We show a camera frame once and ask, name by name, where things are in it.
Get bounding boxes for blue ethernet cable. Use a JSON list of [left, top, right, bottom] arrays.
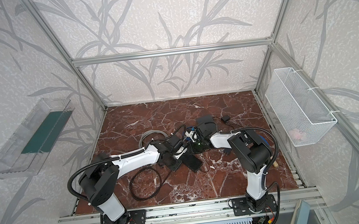
[[182, 126, 200, 143]]

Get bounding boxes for black ribbed network switch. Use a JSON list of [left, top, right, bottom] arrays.
[[180, 152, 203, 173]]

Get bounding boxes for small black power adapter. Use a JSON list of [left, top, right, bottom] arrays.
[[212, 115, 243, 130]]

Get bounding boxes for grey ethernet cable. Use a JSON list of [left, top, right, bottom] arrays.
[[136, 128, 171, 150]]

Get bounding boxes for black cable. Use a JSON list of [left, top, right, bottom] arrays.
[[127, 162, 177, 203]]

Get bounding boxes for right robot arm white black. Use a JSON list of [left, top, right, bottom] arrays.
[[183, 127, 281, 224]]

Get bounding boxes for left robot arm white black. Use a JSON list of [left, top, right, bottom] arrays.
[[67, 130, 187, 224]]

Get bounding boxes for pink object in basket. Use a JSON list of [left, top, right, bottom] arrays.
[[288, 129, 305, 142]]

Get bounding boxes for grey blue panel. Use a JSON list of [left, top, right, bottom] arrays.
[[290, 199, 311, 224]]

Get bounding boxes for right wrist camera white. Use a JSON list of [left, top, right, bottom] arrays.
[[185, 130, 200, 142]]

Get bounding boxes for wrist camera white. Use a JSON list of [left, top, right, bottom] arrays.
[[173, 144, 188, 159], [185, 130, 200, 142]]

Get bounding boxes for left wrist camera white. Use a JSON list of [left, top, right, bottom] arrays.
[[173, 144, 188, 159]]

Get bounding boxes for wooden handled tool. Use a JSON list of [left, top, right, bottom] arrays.
[[273, 161, 279, 168]]

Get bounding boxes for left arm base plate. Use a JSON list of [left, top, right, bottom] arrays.
[[101, 210, 146, 224]]

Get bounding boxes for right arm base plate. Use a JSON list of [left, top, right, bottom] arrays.
[[230, 193, 277, 216]]

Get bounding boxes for white wire mesh basket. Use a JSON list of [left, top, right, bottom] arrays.
[[266, 67, 338, 147]]

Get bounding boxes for clear plastic wall bin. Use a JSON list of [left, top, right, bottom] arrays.
[[0, 98, 75, 179]]

